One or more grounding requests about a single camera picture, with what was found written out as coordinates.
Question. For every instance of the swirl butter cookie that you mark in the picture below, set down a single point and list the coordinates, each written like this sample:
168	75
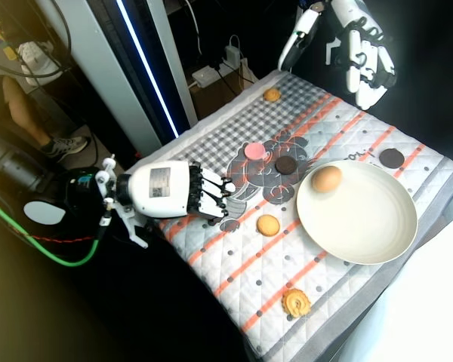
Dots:
272	94
296	302

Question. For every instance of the round butter cookie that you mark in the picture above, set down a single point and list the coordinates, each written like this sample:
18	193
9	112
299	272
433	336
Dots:
268	225

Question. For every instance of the cardboard box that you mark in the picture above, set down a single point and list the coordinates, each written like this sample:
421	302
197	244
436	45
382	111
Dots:
219	100

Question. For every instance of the brown egg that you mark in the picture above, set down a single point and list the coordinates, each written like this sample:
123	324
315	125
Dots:
326	179

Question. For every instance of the white power adapter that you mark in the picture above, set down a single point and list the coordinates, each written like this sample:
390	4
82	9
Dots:
232	53

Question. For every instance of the pink sandwich cookie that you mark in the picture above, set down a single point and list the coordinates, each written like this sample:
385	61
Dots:
254	151

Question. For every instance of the chocolate sandwich cookie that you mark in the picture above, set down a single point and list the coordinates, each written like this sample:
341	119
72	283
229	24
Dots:
285	165

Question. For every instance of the white pillar with blue light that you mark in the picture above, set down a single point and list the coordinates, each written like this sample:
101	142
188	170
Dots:
109	75

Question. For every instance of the plain chocolate round cookie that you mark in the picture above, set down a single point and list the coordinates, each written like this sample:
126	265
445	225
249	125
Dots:
390	157

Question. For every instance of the white power strip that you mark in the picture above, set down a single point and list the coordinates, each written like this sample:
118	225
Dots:
207	75

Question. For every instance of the person's leg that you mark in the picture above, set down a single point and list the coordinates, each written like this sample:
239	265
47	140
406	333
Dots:
22	113

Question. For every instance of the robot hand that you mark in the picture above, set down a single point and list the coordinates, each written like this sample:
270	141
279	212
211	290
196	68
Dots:
158	192
366	56

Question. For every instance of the grey quilt with bear print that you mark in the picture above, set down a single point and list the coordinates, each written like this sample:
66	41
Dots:
249	264

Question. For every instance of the white round plate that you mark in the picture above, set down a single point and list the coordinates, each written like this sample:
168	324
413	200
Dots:
366	226

